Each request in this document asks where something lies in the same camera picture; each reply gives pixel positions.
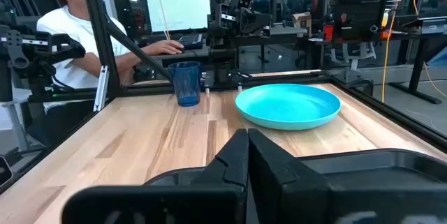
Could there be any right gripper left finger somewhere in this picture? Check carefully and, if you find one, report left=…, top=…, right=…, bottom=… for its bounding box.
left=61, top=128, right=249, bottom=224

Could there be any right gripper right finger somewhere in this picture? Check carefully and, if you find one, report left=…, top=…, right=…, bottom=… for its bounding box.
left=247, top=128, right=447, bottom=224

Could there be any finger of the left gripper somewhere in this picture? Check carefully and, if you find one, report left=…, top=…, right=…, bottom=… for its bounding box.
left=208, top=3, right=224, bottom=31
left=239, top=6, right=272, bottom=37

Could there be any blue plastic cup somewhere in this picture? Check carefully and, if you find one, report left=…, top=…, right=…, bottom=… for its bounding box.
left=168, top=61, right=203, bottom=107

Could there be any turquoise plastic plate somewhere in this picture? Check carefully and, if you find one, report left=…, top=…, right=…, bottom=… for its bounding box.
left=234, top=83, right=342, bottom=131

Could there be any black plastic tray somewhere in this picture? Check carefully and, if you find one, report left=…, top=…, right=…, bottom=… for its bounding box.
left=143, top=148, right=447, bottom=187

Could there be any grey office desk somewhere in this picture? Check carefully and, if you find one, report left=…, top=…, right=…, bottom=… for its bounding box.
left=146, top=24, right=309, bottom=61

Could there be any black keyboard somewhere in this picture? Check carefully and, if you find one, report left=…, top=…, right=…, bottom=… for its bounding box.
left=177, top=33, right=204, bottom=50

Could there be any large bright monitor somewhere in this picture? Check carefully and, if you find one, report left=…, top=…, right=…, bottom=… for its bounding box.
left=142, top=0, right=224, bottom=32

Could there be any cardboard box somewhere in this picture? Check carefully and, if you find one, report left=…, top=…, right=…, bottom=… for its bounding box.
left=292, top=12, right=312, bottom=37

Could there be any person's hand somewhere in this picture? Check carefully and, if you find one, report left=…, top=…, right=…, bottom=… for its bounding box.
left=142, top=38, right=185, bottom=57

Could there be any small red device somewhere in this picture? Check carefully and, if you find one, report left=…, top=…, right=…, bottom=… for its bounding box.
left=323, top=24, right=335, bottom=42

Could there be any black equipment case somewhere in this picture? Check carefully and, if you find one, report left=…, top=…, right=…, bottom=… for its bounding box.
left=333, top=0, right=386, bottom=40

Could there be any white chair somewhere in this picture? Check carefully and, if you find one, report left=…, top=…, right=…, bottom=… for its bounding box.
left=330, top=40, right=377, bottom=72

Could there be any person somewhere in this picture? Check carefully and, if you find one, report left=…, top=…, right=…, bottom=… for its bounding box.
left=36, top=0, right=186, bottom=91

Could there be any black standing desk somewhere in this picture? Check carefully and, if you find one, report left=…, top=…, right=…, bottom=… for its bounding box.
left=303, top=24, right=447, bottom=105

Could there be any white stool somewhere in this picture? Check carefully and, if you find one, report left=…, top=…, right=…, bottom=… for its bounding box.
left=0, top=87, right=31, bottom=151

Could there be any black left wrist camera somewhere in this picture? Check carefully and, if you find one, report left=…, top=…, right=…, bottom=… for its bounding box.
left=229, top=0, right=254, bottom=13

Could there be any black diagonal frame brace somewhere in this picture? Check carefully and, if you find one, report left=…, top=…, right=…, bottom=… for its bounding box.
left=104, top=17, right=174, bottom=82

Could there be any black frame upright post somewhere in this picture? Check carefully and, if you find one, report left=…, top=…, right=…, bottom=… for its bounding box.
left=80, top=0, right=122, bottom=100

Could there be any black looped cable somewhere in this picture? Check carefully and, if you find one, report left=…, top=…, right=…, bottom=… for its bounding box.
left=344, top=77, right=375, bottom=97

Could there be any silver aluminium bracket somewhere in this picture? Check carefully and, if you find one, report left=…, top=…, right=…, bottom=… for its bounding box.
left=93, top=64, right=110, bottom=112

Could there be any black leader arm with handle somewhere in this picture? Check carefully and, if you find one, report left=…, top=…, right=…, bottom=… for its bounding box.
left=0, top=3, right=87, bottom=113

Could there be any black table-level camera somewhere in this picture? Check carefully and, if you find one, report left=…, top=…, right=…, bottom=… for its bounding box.
left=0, top=156, right=15, bottom=187

